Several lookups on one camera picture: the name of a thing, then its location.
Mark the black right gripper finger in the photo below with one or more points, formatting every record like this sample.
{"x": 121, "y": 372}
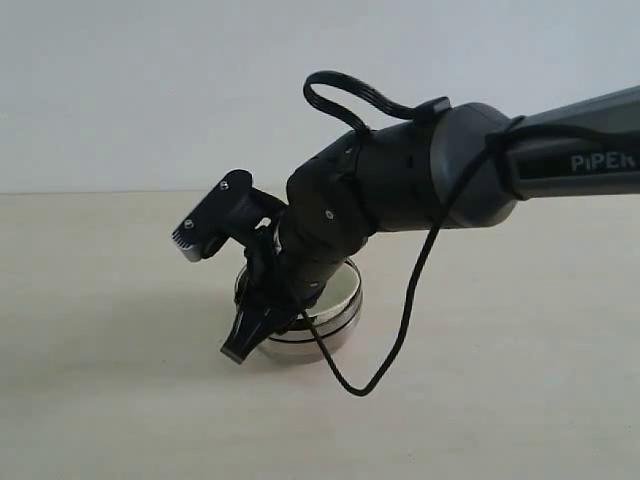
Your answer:
{"x": 252, "y": 325}

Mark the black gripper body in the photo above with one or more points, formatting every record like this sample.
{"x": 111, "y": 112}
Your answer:
{"x": 288, "y": 255}

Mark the white ceramic bowl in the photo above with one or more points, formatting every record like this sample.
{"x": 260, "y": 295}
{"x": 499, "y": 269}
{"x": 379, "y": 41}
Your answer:
{"x": 327, "y": 307}

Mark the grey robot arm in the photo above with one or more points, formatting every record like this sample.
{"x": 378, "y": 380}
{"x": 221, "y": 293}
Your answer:
{"x": 440, "y": 167}

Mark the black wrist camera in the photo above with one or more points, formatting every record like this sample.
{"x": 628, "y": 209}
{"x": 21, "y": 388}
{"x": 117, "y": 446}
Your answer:
{"x": 220, "y": 220}

